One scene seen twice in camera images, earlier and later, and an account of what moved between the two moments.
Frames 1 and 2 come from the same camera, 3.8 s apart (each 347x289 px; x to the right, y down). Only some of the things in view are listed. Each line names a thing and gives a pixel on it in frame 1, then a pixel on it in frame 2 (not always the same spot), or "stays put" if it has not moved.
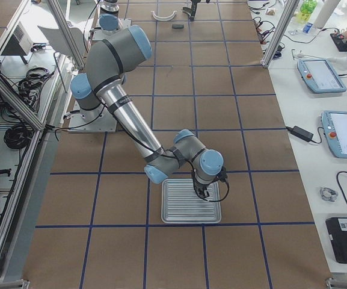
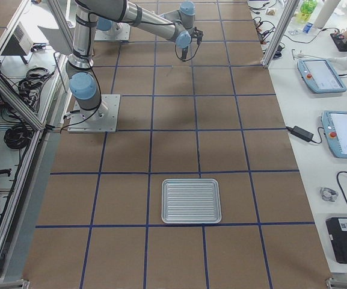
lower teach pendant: [345, 132] stays put
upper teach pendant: [319, 76] stays put
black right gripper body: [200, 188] → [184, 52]
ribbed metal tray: [181, 203] stays put
